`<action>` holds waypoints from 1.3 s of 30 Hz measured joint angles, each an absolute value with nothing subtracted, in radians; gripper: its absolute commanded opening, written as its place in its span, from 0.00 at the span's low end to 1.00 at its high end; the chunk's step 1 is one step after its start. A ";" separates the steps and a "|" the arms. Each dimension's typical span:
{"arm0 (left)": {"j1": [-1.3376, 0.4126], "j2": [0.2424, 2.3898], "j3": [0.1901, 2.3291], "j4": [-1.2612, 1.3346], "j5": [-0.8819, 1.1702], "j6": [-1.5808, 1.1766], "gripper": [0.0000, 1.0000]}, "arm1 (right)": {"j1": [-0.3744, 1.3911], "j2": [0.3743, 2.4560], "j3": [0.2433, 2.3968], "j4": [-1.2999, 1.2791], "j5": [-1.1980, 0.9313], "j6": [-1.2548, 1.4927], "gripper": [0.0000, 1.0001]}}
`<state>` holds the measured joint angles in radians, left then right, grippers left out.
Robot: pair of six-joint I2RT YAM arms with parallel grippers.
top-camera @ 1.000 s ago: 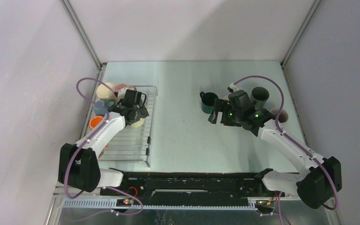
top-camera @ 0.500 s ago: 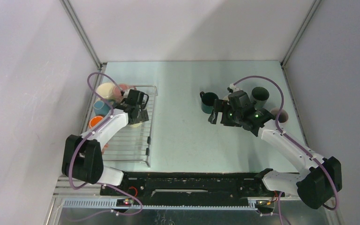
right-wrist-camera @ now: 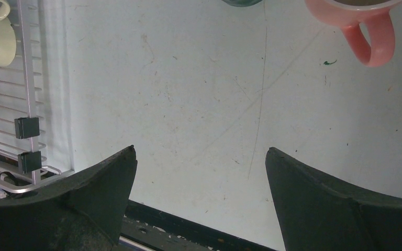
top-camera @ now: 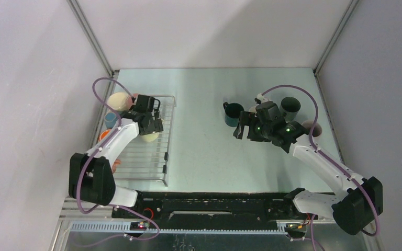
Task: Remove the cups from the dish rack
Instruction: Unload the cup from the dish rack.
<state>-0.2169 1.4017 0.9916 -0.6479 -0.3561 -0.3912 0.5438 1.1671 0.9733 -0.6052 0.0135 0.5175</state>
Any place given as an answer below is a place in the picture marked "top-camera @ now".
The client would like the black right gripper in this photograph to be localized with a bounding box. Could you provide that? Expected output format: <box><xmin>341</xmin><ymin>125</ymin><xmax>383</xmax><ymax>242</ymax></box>
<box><xmin>233</xmin><ymin>111</ymin><xmax>271</xmax><ymax>143</ymax></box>

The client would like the dark teal mug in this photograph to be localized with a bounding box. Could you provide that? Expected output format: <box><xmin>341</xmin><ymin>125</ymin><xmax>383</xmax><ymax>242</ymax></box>
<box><xmin>223</xmin><ymin>102</ymin><xmax>244</xmax><ymax>128</ymax></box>

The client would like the light green mug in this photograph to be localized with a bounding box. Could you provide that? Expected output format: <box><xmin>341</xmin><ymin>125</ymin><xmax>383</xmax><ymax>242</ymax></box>
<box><xmin>140</xmin><ymin>132</ymin><xmax>160</xmax><ymax>143</ymax></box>

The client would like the dark grey mug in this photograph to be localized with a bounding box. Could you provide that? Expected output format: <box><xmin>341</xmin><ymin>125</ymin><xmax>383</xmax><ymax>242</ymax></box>
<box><xmin>280</xmin><ymin>97</ymin><xmax>301</xmax><ymax>122</ymax></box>

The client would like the lilac mug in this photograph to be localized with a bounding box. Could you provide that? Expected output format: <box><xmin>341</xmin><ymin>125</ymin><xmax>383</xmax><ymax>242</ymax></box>
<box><xmin>301</xmin><ymin>120</ymin><xmax>323</xmax><ymax>142</ymax></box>

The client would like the pink patterned mug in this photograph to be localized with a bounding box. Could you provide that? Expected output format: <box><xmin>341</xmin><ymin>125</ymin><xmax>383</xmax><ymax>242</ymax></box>
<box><xmin>129</xmin><ymin>93</ymin><xmax>139</xmax><ymax>104</ymax></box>

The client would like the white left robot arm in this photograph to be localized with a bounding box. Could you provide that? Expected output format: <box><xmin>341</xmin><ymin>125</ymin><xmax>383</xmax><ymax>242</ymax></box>
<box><xmin>68</xmin><ymin>95</ymin><xmax>163</xmax><ymax>218</ymax></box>

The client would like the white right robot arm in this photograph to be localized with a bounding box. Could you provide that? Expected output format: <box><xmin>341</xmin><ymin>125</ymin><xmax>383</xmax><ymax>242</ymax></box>
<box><xmin>233</xmin><ymin>101</ymin><xmax>383</xmax><ymax>235</ymax></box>

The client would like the cream mug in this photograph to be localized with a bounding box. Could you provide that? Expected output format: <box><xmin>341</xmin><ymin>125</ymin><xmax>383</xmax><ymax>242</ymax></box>
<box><xmin>107</xmin><ymin>92</ymin><xmax>132</xmax><ymax>111</ymax></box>

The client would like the light blue mug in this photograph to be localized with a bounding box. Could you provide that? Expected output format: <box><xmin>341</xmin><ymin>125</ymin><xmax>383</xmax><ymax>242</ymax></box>
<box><xmin>104</xmin><ymin>112</ymin><xmax>121</xmax><ymax>129</ymax></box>

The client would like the orange mug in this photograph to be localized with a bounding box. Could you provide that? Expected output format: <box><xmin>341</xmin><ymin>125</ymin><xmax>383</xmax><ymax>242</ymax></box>
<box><xmin>98</xmin><ymin>129</ymin><xmax>111</xmax><ymax>142</ymax></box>

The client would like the salmon pink pitcher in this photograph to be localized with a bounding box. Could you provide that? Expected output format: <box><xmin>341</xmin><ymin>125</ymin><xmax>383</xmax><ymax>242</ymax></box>
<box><xmin>111</xmin><ymin>159</ymin><xmax>122</xmax><ymax>174</ymax></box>

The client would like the metal wire dish rack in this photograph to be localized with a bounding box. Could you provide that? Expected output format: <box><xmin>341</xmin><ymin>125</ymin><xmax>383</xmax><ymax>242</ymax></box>
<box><xmin>114</xmin><ymin>95</ymin><xmax>176</xmax><ymax>186</ymax></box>

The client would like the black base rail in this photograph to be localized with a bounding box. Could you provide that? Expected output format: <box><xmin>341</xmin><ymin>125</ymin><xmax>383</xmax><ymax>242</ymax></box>
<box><xmin>110</xmin><ymin>191</ymin><xmax>318</xmax><ymax>231</ymax></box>

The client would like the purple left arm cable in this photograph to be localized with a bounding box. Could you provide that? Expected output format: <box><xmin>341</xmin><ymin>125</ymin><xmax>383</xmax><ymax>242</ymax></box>
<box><xmin>75</xmin><ymin>77</ymin><xmax>161</xmax><ymax>248</ymax></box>

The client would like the grey cable tray strip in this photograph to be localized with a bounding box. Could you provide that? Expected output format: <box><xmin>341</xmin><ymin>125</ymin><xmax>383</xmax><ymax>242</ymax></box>
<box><xmin>70</xmin><ymin>221</ymin><xmax>288</xmax><ymax>235</ymax></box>

